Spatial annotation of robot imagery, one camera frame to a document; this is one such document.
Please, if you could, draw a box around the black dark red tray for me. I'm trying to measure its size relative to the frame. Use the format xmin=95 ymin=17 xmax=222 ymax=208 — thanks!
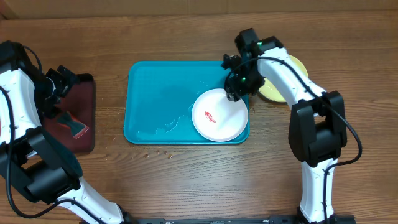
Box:
xmin=43 ymin=73 xmax=96 ymax=154

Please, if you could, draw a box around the pink green sponge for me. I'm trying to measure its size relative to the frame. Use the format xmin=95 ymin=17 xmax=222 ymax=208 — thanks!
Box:
xmin=57 ymin=111 xmax=89 ymax=139

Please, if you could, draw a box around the yellow-green plate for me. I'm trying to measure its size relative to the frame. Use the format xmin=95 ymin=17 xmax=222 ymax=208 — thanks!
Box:
xmin=257 ymin=54 xmax=309 ymax=103

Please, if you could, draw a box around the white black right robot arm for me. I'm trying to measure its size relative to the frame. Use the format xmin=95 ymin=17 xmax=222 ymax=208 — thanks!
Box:
xmin=222 ymin=29 xmax=354 ymax=223

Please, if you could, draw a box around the white plate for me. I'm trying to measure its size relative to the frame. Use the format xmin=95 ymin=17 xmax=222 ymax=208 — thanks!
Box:
xmin=192 ymin=88 xmax=249 ymax=142

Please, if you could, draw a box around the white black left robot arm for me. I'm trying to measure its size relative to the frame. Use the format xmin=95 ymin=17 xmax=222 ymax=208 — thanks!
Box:
xmin=1 ymin=40 xmax=134 ymax=223

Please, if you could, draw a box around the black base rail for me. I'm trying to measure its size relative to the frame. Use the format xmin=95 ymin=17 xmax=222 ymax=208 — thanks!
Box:
xmin=136 ymin=214 xmax=356 ymax=224

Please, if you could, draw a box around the teal plastic tray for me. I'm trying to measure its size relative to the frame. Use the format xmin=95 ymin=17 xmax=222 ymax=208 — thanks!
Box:
xmin=123 ymin=60 xmax=250 ymax=146

